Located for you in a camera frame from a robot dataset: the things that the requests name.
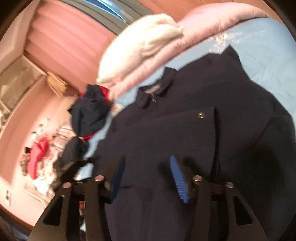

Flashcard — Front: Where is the pink quilted comforter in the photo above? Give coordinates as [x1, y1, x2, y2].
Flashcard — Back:
[108, 2, 270, 100]

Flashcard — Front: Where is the large navy blue coat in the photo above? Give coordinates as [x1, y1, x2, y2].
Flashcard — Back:
[93, 47, 295, 240]

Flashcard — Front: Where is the grey window frame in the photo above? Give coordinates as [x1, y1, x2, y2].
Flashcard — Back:
[63, 0, 154, 35]

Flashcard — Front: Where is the red cloth pile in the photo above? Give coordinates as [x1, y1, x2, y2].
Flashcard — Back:
[27, 137, 49, 180]

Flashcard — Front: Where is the blue floral bed sheet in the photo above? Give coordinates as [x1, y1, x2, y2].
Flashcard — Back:
[79, 19, 295, 185]

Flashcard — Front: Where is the navy garment with red lining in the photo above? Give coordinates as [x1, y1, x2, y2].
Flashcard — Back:
[68, 84, 111, 140]

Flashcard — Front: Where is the pink curtain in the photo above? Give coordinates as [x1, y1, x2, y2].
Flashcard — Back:
[24, 1, 115, 91]

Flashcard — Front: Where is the white fluffy blanket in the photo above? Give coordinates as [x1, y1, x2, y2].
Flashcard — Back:
[96, 14, 183, 84]

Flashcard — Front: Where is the black folded garment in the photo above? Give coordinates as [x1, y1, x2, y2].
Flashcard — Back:
[51, 136, 94, 192]

